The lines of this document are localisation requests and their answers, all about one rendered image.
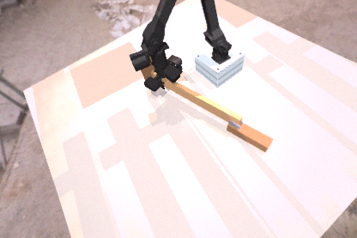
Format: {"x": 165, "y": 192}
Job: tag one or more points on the long tan wooden bar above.
{"x": 202, "y": 101}

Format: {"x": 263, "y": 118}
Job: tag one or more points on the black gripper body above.
{"x": 154, "y": 83}

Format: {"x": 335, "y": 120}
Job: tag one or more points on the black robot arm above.
{"x": 154, "y": 34}

